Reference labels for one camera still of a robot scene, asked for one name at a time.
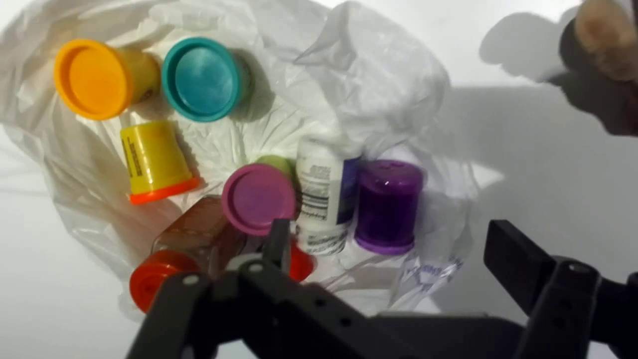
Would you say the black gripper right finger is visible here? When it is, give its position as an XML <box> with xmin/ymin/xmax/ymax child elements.
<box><xmin>483</xmin><ymin>219</ymin><xmax>638</xmax><ymax>359</ymax></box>

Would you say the orange lid dough tub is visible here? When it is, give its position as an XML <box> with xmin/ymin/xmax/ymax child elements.
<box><xmin>55</xmin><ymin>37</ymin><xmax>160</xmax><ymax>119</ymax></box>

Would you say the teal lid dough tub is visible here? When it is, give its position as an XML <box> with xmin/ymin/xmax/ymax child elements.
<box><xmin>160</xmin><ymin>37</ymin><xmax>252</xmax><ymax>123</ymax></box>

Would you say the purple lid dough tub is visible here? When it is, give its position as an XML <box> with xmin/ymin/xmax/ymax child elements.
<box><xmin>222</xmin><ymin>155</ymin><xmax>300</xmax><ymax>236</ymax></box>

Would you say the small white plastic bottle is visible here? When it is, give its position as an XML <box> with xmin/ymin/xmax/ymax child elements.
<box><xmin>296</xmin><ymin>133</ymin><xmax>364</xmax><ymax>256</ymax></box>

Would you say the purple plastic jar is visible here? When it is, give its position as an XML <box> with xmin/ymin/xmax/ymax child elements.
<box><xmin>356</xmin><ymin>159</ymin><xmax>425</xmax><ymax>254</ymax></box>

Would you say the white plastic bag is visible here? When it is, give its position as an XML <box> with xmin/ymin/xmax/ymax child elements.
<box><xmin>0</xmin><ymin>0</ymin><xmax>477</xmax><ymax>312</ymax></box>

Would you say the brown plush moose toy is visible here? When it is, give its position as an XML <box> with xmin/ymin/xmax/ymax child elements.
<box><xmin>559</xmin><ymin>0</ymin><xmax>638</xmax><ymax>137</ymax></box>

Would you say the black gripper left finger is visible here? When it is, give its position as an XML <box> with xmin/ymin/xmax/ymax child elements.
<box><xmin>126</xmin><ymin>226</ymin><xmax>525</xmax><ymax>359</ymax></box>

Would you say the spice jar orange lid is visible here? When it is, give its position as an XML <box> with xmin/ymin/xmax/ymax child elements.
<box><xmin>128</xmin><ymin>195</ymin><xmax>318</xmax><ymax>314</ymax></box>

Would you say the yellow tub orange lid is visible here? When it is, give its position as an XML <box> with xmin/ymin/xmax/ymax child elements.
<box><xmin>120</xmin><ymin>119</ymin><xmax>200</xmax><ymax>205</ymax></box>

